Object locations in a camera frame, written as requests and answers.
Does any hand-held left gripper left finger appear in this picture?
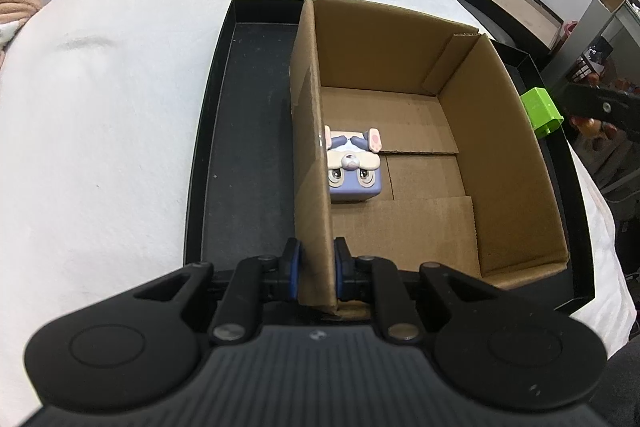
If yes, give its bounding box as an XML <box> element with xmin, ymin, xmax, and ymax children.
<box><xmin>116</xmin><ymin>238</ymin><xmax>303</xmax><ymax>345</ymax></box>

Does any white blanket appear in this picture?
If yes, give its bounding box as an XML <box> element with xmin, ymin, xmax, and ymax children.
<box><xmin>0</xmin><ymin>0</ymin><xmax>640</xmax><ymax>427</ymax></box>

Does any beige crumpled cloth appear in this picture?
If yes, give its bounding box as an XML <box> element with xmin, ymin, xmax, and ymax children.
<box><xmin>0</xmin><ymin>0</ymin><xmax>45</xmax><ymax>54</ymax></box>

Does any purple bunny toy box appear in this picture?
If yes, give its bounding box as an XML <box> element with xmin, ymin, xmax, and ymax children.
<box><xmin>322</xmin><ymin>126</ymin><xmax>386</xmax><ymax>204</ymax></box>

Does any brown cardboard box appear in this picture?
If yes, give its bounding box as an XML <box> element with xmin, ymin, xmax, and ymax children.
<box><xmin>289</xmin><ymin>0</ymin><xmax>571</xmax><ymax>315</ymax></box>

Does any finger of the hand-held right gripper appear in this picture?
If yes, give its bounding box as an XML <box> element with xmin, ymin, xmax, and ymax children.
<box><xmin>562</xmin><ymin>82</ymin><xmax>640</xmax><ymax>136</ymax></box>

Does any black shallow tray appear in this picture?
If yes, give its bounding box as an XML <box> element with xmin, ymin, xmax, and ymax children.
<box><xmin>184</xmin><ymin>0</ymin><xmax>597</xmax><ymax>324</ymax></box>

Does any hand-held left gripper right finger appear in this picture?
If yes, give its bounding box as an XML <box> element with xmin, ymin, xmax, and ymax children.
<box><xmin>332</xmin><ymin>237</ymin><xmax>507</xmax><ymax>343</ymax></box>

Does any green plastic block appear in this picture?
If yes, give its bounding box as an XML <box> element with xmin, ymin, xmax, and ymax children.
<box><xmin>519</xmin><ymin>87</ymin><xmax>565</xmax><ymax>139</ymax></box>

